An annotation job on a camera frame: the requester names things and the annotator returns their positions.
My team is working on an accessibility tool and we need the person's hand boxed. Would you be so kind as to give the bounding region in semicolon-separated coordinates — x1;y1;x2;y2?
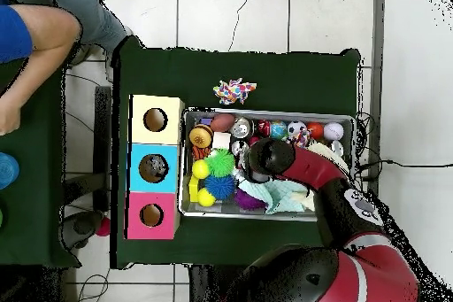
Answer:
0;94;22;136

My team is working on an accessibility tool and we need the small green spiky ball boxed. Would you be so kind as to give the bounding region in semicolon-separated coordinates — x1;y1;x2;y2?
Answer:
205;148;236;178

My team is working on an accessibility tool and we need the small blue spiky ball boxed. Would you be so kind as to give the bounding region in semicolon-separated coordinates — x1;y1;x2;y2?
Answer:
203;174;236;200

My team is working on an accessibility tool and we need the polka dot cloth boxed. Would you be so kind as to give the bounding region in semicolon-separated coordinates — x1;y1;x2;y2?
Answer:
212;77;257;105
290;128;311;149

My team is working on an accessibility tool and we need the teal knitted cloth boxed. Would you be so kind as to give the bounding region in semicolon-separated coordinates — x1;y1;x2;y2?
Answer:
237;178;305;215

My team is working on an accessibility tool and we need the cream knitted cloth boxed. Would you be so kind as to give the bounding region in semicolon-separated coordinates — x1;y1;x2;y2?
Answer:
289;140;350;212

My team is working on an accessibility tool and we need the wooden box with three holes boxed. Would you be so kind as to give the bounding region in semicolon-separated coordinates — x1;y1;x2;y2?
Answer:
123;94;186;241

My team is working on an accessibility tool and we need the shallow clear mesh bin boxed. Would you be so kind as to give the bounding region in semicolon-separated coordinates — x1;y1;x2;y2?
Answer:
178;106;357;224

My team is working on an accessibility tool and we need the blue round object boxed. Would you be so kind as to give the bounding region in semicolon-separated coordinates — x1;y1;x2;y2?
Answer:
0;151;20;190

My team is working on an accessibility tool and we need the dark green table cloth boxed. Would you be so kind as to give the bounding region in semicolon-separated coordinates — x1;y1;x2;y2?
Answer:
0;39;81;268
110;35;362;275

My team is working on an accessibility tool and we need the black upright panel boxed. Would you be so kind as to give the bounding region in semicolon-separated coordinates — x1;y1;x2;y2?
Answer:
93;85;112;213

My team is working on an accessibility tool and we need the person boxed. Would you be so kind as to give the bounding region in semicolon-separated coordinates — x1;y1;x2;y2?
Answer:
0;0;134;66

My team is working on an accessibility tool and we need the grey rounded object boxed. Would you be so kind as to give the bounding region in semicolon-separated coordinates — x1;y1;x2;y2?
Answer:
61;210;104;251

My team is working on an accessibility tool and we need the red ball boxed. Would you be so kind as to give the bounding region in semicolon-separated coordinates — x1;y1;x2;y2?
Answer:
94;216;111;237

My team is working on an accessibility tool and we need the wooden burger toy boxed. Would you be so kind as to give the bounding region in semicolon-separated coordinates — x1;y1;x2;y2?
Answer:
188;124;215;150

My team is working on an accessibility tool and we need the brown toy football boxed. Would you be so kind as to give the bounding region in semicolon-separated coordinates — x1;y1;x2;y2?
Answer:
211;112;236;133

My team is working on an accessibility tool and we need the black and white soccer ball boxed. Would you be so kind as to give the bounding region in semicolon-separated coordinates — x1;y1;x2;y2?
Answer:
287;120;308;136

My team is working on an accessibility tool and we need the white baseball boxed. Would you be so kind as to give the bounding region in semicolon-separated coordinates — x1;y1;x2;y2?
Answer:
323;122;345;142

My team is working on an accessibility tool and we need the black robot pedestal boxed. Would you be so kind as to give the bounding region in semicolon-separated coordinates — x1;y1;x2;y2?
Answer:
188;264;249;302

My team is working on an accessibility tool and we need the black cable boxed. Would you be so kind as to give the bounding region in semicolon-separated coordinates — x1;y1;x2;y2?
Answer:
358;159;453;172

